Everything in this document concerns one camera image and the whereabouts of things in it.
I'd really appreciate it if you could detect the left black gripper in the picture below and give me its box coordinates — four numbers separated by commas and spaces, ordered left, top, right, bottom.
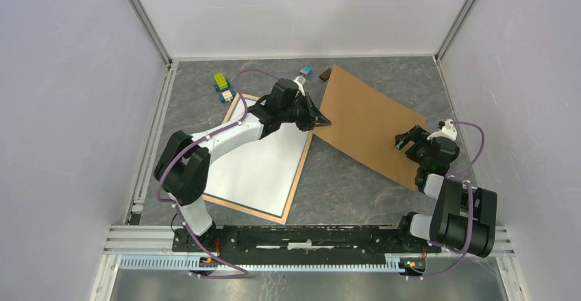
280, 93, 331, 132

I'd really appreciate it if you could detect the brown cardboard backing board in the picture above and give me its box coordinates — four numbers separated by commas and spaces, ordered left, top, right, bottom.
314, 65, 426, 191

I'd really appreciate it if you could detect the colourful balloon photo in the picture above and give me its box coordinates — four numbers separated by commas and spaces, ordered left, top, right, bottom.
204, 98, 312, 218

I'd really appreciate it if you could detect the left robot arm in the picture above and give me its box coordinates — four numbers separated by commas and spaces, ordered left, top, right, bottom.
153, 78, 332, 252

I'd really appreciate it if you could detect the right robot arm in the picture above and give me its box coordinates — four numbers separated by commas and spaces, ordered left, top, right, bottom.
395, 121, 497, 258

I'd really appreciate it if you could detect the small brown block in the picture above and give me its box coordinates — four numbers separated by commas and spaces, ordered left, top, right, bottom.
319, 69, 332, 82

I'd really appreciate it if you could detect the blue white cube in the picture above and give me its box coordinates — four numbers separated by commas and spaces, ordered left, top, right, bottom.
299, 66, 312, 80

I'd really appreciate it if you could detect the white blue toy car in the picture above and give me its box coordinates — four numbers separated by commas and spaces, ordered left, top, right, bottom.
219, 89, 236, 103

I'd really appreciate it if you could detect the green blue toy car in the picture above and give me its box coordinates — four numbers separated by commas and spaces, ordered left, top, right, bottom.
213, 73, 230, 92

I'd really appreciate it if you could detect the aluminium base profile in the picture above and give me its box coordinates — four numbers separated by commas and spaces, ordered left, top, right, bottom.
103, 226, 516, 258

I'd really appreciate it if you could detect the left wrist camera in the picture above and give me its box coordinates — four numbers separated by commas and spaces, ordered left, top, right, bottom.
293, 75, 307, 95

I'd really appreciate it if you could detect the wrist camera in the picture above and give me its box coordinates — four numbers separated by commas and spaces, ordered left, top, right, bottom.
427, 119, 458, 141
293, 75, 307, 95

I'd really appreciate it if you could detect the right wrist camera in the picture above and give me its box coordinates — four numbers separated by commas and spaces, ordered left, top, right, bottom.
427, 119, 458, 141

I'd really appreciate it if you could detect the light wooden picture frame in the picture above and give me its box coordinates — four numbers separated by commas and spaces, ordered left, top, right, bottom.
199, 92, 315, 226

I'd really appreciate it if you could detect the slotted cable duct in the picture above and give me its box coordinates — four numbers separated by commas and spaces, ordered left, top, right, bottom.
119, 255, 426, 274

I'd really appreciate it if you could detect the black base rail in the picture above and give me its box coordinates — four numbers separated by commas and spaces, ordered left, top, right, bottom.
172, 225, 441, 265

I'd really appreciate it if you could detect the right corner aluminium post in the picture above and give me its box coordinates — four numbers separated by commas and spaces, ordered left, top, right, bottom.
434, 0, 478, 66

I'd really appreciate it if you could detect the corner aluminium post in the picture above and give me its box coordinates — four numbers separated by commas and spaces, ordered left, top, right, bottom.
434, 0, 478, 66
128, 0, 173, 67

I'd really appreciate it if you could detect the left floor aluminium rail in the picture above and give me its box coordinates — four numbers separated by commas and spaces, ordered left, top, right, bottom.
125, 60, 180, 226

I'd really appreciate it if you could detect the left corner aluminium post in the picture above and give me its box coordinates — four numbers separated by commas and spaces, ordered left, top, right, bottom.
128, 0, 173, 67

